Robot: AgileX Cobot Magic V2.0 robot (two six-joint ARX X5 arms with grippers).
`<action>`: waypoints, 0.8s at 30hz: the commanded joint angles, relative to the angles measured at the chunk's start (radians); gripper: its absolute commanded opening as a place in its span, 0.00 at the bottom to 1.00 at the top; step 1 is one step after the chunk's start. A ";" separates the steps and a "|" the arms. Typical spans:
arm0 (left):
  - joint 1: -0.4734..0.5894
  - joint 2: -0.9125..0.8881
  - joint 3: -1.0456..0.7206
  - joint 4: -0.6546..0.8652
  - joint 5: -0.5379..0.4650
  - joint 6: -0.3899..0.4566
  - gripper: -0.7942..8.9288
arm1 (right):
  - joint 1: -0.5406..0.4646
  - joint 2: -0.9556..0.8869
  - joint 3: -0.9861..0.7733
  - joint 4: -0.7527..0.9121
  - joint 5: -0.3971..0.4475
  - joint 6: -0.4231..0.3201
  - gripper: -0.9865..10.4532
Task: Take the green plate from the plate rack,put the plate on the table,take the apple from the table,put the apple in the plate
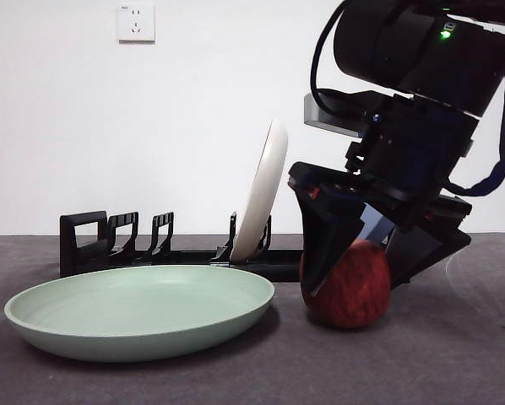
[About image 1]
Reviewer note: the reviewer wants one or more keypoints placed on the red apple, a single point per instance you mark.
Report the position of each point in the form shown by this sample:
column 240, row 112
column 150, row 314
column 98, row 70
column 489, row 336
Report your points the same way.
column 354, row 295

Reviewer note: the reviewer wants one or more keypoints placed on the pale grey camera box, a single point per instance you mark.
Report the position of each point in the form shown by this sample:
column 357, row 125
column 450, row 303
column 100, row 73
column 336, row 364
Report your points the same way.
column 320, row 116

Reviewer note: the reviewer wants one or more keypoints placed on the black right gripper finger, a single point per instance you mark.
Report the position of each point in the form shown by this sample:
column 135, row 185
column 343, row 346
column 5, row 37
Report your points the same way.
column 324, row 240
column 425, row 249

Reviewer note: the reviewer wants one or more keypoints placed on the pale green plate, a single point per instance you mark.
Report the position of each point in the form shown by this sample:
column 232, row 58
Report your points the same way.
column 138, row 312

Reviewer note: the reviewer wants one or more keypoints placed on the black plate rack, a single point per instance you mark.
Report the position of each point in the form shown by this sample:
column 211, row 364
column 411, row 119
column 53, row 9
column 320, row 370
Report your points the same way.
column 83, row 258

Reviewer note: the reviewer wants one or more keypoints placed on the white wall socket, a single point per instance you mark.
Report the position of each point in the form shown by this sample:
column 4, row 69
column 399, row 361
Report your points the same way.
column 136, row 23

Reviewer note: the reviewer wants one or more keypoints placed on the cream white plate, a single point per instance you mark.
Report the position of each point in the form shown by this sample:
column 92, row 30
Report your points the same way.
column 261, row 190

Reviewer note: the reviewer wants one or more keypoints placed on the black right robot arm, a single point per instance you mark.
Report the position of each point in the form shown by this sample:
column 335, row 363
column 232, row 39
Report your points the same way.
column 425, row 46

